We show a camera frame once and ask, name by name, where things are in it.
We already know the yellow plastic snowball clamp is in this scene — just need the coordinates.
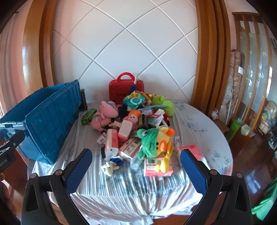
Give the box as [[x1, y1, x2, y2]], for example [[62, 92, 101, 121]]
[[155, 150, 173, 173]]

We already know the green frog plush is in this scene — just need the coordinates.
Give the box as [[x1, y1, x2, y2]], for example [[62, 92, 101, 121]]
[[151, 95, 174, 117]]

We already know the brown bear plush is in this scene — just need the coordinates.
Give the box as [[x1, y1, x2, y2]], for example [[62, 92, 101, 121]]
[[139, 91, 154, 106]]

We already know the green cardboard box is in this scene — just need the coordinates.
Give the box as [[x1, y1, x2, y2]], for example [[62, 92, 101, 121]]
[[81, 108, 97, 126]]

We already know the yellow duck plush green hood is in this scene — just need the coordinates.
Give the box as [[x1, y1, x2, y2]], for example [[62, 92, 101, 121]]
[[137, 127, 175, 160]]

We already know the small pink pig orange hat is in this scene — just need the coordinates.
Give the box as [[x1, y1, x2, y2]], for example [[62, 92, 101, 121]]
[[123, 109, 141, 131]]

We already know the red plastic toy case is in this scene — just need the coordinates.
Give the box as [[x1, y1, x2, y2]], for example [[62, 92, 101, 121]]
[[108, 72, 144, 105]]

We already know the pink tissue pack barcode side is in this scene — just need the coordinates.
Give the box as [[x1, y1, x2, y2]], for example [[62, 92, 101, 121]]
[[144, 156, 173, 177]]

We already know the blue fuzzy duster stick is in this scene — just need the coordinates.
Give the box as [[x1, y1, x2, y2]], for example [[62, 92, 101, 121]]
[[127, 80, 139, 95]]

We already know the pink pig plush blue top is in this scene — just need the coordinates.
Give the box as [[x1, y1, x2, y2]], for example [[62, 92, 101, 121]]
[[97, 101, 119, 118]]

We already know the pink floral tissue pack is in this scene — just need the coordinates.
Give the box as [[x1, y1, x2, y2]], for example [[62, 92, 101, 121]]
[[176, 144, 203, 161]]

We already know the white blue wet wipes pack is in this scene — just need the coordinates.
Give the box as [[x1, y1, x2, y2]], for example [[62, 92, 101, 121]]
[[171, 136, 181, 150]]

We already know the pink pig plush with glasses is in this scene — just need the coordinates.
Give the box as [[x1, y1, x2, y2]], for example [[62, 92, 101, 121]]
[[91, 114, 111, 131]]

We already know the blue plastic storage crate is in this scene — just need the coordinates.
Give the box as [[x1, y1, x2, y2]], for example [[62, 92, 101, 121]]
[[1, 80, 82, 165]]

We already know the teal patterned plush toy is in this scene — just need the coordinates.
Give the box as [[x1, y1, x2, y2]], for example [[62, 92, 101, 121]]
[[123, 91, 145, 109]]

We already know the blue plastic spoon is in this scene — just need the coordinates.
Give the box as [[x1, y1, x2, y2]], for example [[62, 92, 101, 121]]
[[138, 105, 170, 111]]

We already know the light striped bed cover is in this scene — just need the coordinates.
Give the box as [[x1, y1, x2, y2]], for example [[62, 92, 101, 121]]
[[28, 100, 233, 224]]

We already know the pink tissue pack upright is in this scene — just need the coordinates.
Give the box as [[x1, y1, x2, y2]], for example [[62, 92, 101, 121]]
[[118, 120, 132, 142]]

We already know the small white blue plush toy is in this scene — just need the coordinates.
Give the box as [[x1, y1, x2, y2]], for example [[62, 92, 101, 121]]
[[101, 157, 124, 177]]

